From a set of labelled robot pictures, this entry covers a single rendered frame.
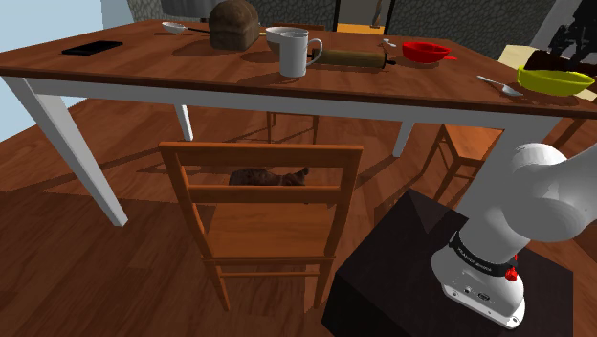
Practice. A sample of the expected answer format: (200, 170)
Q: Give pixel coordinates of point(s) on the silver spoon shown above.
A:
(501, 86)

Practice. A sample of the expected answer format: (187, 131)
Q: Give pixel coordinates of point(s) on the wooden rolling pin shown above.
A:
(352, 58)

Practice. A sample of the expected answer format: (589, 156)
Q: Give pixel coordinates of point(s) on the dark houseplant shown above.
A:
(576, 37)

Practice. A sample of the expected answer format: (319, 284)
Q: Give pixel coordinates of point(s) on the brown loaf of bread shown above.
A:
(233, 25)

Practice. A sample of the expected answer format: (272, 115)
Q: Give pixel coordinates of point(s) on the white mug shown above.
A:
(293, 53)

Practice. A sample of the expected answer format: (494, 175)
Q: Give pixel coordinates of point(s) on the black phone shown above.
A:
(92, 47)

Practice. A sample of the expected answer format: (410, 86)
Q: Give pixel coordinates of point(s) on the small white spoon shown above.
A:
(388, 43)

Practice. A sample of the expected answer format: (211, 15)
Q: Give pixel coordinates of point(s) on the wooden slat-back chair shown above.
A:
(270, 228)

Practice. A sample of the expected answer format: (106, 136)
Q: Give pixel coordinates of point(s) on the white bowl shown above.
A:
(275, 37)

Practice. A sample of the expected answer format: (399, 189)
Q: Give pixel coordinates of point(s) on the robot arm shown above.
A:
(494, 233)

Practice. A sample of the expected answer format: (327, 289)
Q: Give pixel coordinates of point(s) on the yellow-green bowl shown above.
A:
(552, 81)

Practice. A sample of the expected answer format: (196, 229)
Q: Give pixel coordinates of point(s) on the dark robot stand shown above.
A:
(387, 289)

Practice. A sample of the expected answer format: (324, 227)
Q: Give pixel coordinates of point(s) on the brown furry cat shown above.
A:
(268, 178)

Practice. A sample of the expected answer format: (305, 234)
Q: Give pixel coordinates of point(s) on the wooden table with white legs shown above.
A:
(186, 70)

